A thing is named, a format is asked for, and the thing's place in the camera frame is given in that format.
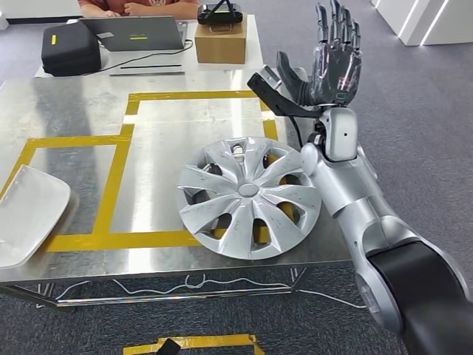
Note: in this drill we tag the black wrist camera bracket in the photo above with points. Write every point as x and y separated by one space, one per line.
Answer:
281 105

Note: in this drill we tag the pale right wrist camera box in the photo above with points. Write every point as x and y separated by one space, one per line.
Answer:
270 77

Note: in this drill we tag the silver plastic hubcap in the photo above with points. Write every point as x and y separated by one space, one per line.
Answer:
247 191

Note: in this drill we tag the person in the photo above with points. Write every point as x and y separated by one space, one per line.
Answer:
148 9

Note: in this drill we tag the white tape patch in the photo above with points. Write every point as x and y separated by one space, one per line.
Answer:
127 119
266 115

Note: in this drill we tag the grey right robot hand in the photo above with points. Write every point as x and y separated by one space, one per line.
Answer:
336 73

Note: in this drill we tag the grey open laptop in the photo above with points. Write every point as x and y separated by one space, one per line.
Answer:
136 34

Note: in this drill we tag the white side table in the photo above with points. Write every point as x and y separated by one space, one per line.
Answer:
251 49

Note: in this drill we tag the steel workbench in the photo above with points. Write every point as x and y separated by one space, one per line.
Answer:
55 108

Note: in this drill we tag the black controller with antennas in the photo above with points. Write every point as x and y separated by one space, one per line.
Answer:
212 17

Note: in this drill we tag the brown cardboard box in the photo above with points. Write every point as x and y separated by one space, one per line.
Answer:
219 46

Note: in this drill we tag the black case with yellow label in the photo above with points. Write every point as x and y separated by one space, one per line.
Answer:
70 51

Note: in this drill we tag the black robot left foot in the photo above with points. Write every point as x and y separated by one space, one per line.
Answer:
169 347

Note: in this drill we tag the white lit partition block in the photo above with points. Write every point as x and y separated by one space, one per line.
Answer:
443 22

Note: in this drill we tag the white curved plastic panel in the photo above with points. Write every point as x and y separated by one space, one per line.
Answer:
29 215

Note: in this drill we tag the silver flat closed device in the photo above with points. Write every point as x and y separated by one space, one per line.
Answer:
148 72

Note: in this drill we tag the dark blue floor mat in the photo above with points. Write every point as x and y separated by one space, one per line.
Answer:
92 328

